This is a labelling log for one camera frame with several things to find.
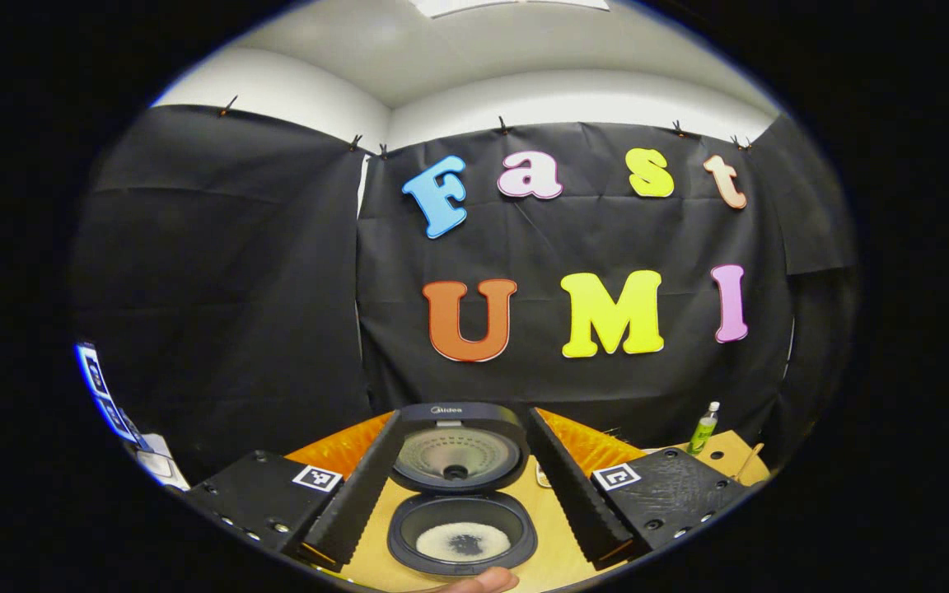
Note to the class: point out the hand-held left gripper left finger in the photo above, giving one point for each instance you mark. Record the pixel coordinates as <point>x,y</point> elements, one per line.
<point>359,494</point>

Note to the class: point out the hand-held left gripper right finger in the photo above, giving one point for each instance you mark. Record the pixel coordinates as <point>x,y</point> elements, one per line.
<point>569,494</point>

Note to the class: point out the white rice portion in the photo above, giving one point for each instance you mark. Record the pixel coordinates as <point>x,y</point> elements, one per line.
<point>441,539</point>

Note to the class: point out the dark grey rice cooker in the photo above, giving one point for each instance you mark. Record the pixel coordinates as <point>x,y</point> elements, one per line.
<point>458,506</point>

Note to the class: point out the green drink bottle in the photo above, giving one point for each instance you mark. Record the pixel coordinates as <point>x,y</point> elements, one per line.
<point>702,432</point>

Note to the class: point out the white side desk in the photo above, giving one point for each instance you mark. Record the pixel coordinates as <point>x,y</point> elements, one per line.
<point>163,465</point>

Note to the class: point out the black backdrop cloth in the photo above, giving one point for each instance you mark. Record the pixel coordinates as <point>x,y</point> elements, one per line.
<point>236,288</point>

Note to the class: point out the computer monitor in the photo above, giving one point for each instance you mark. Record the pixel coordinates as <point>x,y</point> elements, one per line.
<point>104,395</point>

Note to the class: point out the large ceiling light panel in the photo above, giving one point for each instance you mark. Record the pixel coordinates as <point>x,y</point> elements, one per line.
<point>507,5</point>

